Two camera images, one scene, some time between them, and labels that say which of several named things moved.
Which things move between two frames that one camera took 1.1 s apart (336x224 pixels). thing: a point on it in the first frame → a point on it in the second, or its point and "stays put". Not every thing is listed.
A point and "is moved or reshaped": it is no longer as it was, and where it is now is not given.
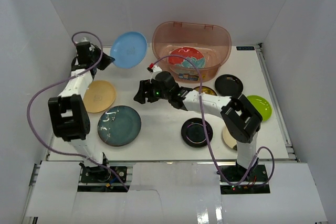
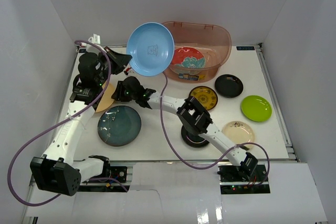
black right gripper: (145, 86) → (118, 94)
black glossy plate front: (192, 132) stays put
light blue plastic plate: (128, 49) is moved or reshaped
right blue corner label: (245, 48) stays put
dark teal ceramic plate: (119, 126) stays put
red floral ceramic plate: (193, 55) stays put
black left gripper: (101, 57) → (115, 57)
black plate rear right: (228, 85) stays put
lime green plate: (262, 106) stays put
